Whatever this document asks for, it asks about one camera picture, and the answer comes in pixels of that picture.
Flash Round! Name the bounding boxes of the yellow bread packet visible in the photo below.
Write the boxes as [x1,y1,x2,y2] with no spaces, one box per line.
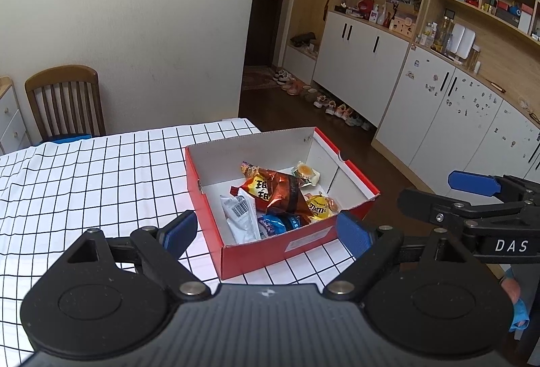
[294,160,322,186]

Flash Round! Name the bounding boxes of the white cabinet with stickers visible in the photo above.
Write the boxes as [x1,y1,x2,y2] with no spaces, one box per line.
[371,44,540,194]

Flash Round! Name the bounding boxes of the person's right hand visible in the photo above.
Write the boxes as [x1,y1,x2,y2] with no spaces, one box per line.
[500,266,533,332]

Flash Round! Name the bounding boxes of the row of shoes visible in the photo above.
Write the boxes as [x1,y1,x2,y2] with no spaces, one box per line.
[272,69,376,131]

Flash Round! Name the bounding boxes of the white lower cabinet black handles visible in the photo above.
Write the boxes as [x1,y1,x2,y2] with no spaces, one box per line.
[311,10,412,131]

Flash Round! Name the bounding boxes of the wooden chair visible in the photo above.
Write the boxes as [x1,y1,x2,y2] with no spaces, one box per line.
[24,65,106,142]

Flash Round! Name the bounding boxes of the blue snack packet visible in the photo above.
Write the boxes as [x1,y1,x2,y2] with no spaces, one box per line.
[257,213,313,239]

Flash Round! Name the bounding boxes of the white snack packet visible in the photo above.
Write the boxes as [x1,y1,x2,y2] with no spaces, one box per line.
[219,194,261,244]

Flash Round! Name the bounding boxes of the wooden display shelf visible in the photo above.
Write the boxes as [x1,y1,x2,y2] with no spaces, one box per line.
[415,0,540,98]

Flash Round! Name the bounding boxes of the white drawer cabinet wooden top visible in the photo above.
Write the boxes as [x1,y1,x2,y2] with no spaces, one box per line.
[0,76,32,154]

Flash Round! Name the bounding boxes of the white checked tablecloth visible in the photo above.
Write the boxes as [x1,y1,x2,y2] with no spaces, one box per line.
[0,118,423,363]

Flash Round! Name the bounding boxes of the blue seat cushion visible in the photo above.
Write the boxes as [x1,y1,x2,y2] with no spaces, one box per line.
[46,133,92,145]

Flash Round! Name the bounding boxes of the copper foil snack bag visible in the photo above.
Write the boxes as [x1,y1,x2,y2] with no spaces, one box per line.
[230,166,315,220]

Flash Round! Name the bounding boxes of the door mat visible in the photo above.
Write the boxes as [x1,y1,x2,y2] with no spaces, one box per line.
[240,65,288,91]

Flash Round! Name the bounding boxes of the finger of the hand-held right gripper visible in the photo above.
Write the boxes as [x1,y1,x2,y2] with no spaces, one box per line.
[448,170,513,199]
[397,187,469,226]

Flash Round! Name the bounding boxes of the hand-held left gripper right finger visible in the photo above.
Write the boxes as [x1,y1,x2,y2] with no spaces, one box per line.
[323,210,486,300]

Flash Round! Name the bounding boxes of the red cardboard box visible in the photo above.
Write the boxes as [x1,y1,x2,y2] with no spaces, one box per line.
[185,126,381,281]

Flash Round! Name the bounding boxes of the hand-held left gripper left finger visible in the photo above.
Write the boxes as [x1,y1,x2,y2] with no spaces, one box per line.
[44,210,210,300]

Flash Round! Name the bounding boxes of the yellow candy bag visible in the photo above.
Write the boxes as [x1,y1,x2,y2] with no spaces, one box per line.
[304,192,340,222]

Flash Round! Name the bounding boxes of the white rectangular container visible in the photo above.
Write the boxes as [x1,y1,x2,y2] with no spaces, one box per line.
[449,23,477,59]

